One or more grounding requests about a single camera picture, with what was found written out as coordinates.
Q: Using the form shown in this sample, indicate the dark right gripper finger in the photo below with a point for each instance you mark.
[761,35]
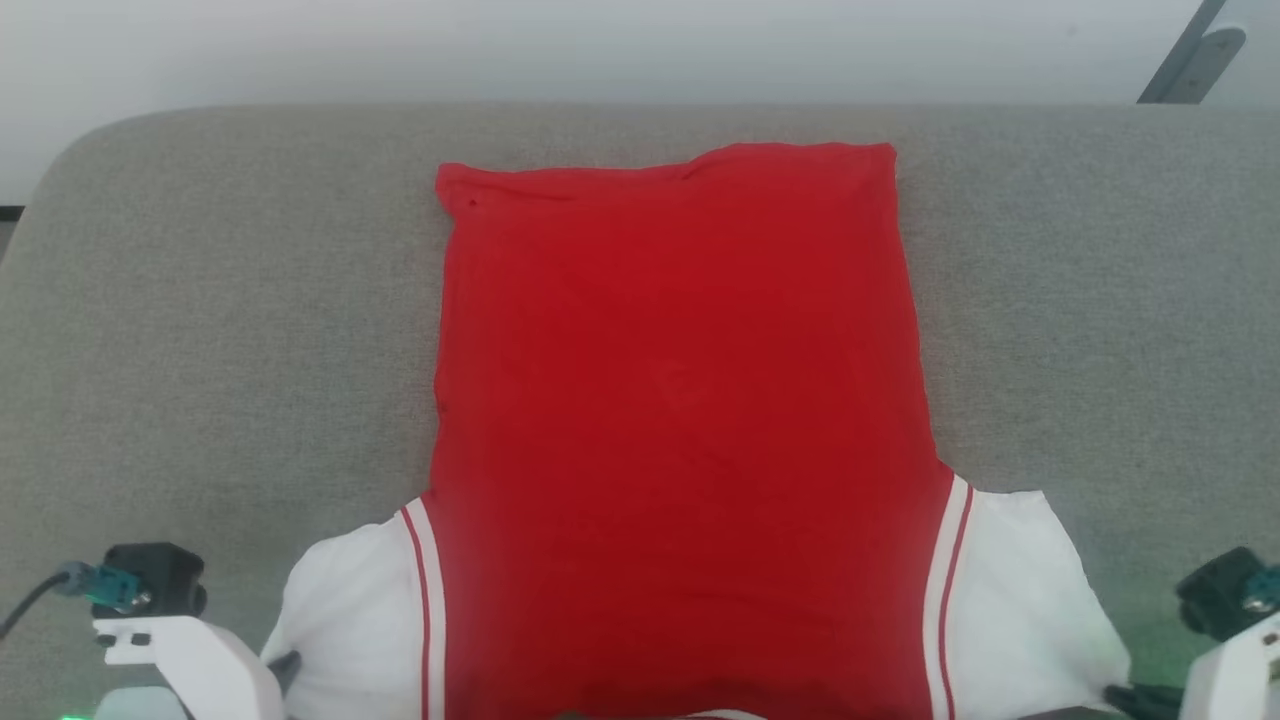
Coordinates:
[1145,697]

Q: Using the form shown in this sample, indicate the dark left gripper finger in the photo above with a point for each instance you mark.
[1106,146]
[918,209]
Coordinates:
[285,670]

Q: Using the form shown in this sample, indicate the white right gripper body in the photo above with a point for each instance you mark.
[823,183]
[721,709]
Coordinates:
[1240,675]

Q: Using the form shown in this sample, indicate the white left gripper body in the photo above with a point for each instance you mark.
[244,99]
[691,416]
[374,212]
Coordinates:
[205,665]

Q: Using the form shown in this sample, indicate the red and white shirt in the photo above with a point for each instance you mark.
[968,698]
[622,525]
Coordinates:
[680,420]

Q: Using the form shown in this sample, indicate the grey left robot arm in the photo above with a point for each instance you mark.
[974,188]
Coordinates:
[135,705]

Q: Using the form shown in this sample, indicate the grey fabric sofa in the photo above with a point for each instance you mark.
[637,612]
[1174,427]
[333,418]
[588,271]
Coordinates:
[200,350]

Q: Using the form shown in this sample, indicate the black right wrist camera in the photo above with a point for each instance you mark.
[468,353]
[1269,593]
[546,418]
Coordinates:
[1215,595]

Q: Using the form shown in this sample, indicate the teal right camera connector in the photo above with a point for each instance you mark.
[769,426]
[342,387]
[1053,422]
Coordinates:
[1262,588]

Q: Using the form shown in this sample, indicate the teal camera connector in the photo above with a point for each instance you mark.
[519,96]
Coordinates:
[105,587]
[1262,588]

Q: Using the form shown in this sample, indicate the teal left camera connector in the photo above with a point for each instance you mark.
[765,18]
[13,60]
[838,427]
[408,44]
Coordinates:
[105,587]

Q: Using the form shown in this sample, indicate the grey metal pole bracket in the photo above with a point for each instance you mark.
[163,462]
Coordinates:
[1205,65]

